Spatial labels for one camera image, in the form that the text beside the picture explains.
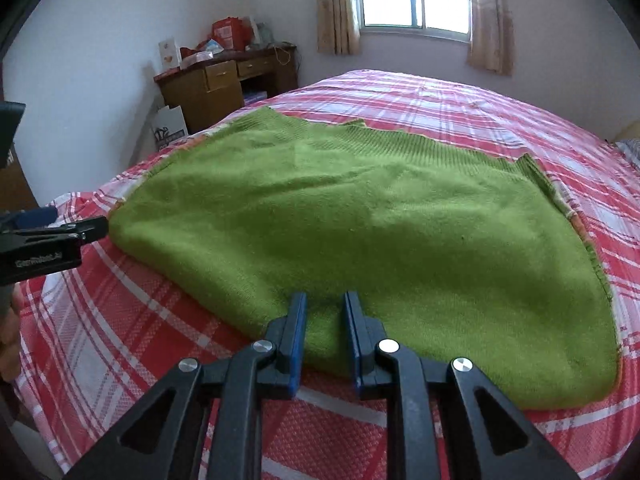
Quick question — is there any patterned white pillow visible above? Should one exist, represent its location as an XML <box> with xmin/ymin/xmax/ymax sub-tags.
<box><xmin>616</xmin><ymin>139</ymin><xmax>640</xmax><ymax>168</ymax></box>

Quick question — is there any green striped knit sweater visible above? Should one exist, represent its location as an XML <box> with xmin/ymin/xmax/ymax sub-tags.
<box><xmin>107</xmin><ymin>107</ymin><xmax>622</xmax><ymax>411</ymax></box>

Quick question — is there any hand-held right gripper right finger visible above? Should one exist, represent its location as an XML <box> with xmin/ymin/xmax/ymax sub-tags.
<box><xmin>341</xmin><ymin>290</ymin><xmax>583</xmax><ymax>480</ymax></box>

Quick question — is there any white printed paper bag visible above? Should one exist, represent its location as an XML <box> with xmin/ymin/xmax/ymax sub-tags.
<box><xmin>151</xmin><ymin>105</ymin><xmax>189</xmax><ymax>152</ymax></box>

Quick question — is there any person's left hand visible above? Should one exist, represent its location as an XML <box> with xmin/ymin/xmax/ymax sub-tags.
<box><xmin>0</xmin><ymin>284</ymin><xmax>23</xmax><ymax>383</ymax></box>

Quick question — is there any yellow cable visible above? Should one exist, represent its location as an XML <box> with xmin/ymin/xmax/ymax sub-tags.
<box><xmin>272</xmin><ymin>42</ymin><xmax>301</xmax><ymax>68</ymax></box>

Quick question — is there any brown wooden board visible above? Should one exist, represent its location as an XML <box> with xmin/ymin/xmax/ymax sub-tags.
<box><xmin>0</xmin><ymin>147</ymin><xmax>41</xmax><ymax>213</ymax></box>

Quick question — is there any red gift bag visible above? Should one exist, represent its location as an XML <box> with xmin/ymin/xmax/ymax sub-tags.
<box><xmin>211</xmin><ymin>16</ymin><xmax>247</xmax><ymax>53</ymax></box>

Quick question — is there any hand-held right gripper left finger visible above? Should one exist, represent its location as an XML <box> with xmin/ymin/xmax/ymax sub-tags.
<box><xmin>62</xmin><ymin>291</ymin><xmax>308</xmax><ymax>480</ymax></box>

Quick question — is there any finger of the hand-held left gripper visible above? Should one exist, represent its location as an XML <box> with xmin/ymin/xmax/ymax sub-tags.
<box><xmin>0</xmin><ymin>215</ymin><xmax>109</xmax><ymax>247</ymax></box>
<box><xmin>0</xmin><ymin>207</ymin><xmax>57</xmax><ymax>231</ymax></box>

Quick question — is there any brown wooden desk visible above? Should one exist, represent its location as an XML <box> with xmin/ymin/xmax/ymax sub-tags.
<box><xmin>153</xmin><ymin>44</ymin><xmax>300</xmax><ymax>135</ymax></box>

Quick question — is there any beige patterned curtain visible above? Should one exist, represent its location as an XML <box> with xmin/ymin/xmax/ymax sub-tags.
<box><xmin>317</xmin><ymin>0</ymin><xmax>362</xmax><ymax>56</ymax></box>
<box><xmin>466</xmin><ymin>0</ymin><xmax>516</xmax><ymax>77</ymax></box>

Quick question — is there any white card box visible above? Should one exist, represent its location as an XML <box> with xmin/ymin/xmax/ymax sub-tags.
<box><xmin>158</xmin><ymin>37</ymin><xmax>181</xmax><ymax>72</ymax></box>

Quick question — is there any white plastic bag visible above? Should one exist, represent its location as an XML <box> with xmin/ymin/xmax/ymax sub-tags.
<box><xmin>245</xmin><ymin>16</ymin><xmax>276</xmax><ymax>46</ymax></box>

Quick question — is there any red plaid bed sheet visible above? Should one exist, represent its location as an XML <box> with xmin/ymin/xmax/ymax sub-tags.
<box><xmin>12</xmin><ymin>69</ymin><xmax>640</xmax><ymax>480</ymax></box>

